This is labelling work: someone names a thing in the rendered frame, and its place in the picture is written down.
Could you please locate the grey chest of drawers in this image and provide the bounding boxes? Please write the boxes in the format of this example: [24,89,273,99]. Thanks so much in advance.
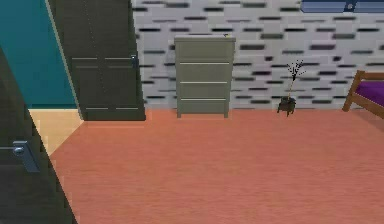
[173,34,237,119]

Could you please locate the bare house plant in pot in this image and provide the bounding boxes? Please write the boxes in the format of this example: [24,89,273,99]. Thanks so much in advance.
[276,59,307,117]

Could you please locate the dark grey room door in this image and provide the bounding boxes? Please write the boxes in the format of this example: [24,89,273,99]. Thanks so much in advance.
[46,0,147,122]
[0,46,79,224]

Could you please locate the wooden bed with purple cover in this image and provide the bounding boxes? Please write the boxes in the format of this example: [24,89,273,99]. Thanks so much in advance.
[342,69,384,120]

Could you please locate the blue window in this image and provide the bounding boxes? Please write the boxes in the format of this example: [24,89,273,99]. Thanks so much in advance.
[300,0,384,14]

